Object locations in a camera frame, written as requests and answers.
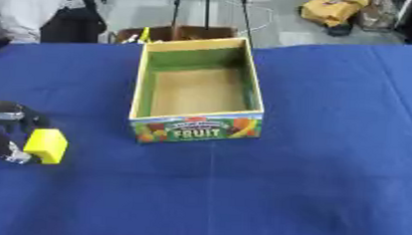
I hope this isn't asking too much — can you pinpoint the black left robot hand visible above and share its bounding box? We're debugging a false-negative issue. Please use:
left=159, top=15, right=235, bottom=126
left=0, top=100, right=53, bottom=166

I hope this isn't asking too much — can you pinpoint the yellow block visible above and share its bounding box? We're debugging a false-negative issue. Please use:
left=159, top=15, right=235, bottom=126
left=21, top=126, right=72, bottom=166

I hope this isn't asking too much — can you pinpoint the brown cardboard box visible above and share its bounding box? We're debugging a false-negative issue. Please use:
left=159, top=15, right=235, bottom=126
left=112, top=21, right=240, bottom=49

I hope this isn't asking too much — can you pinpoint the open cardboard box green inside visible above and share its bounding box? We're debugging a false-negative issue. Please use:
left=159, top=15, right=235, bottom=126
left=126, top=32, right=270, bottom=150

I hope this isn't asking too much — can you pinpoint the person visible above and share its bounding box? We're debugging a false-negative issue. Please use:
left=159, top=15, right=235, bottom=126
left=0, top=0, right=110, bottom=61

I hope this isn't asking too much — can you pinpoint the black tripod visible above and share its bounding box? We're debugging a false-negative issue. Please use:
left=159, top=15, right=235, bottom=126
left=167, top=0, right=259, bottom=48

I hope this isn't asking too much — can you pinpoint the yellow bag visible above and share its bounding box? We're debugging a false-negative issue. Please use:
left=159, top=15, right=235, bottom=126
left=297, top=0, right=373, bottom=39

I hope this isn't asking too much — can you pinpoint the clear plastic bag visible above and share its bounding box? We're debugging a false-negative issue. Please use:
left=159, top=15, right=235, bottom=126
left=354, top=0, right=410, bottom=34

